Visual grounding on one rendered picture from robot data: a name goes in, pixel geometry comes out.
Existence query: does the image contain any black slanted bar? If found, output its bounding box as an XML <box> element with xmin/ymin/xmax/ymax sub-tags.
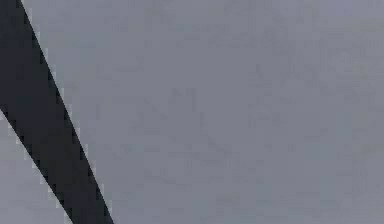
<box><xmin>0</xmin><ymin>0</ymin><xmax>116</xmax><ymax>224</ymax></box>

